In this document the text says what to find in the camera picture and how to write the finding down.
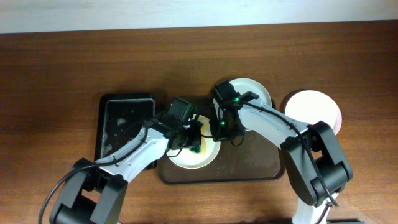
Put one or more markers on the black water basin tray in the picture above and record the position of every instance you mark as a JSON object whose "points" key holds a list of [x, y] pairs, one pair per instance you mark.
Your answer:
{"points": [[120, 119]]}

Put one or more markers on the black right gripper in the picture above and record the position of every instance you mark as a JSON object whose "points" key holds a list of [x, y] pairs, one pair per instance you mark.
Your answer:
{"points": [[219, 132]]}

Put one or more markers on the yellow green sponge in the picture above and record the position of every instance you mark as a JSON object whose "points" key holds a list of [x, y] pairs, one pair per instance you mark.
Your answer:
{"points": [[197, 149]]}

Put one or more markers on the brown serving tray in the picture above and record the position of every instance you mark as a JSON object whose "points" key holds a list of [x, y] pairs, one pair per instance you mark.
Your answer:
{"points": [[255, 159]]}

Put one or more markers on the pink plate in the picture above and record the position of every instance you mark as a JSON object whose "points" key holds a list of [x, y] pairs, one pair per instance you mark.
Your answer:
{"points": [[312, 106]]}

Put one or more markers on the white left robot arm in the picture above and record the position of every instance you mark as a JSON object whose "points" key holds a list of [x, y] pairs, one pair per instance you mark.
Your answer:
{"points": [[119, 169]]}

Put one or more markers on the pale green plate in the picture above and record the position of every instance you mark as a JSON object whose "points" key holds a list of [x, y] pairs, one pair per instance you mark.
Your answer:
{"points": [[258, 88]]}

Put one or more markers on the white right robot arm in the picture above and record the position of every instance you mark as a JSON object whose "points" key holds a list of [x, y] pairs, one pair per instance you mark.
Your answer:
{"points": [[316, 165]]}

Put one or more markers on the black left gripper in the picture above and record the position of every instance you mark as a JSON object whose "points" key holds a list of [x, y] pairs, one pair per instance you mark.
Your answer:
{"points": [[193, 139]]}

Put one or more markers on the cream plate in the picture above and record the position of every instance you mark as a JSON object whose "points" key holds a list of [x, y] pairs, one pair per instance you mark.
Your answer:
{"points": [[196, 157]]}

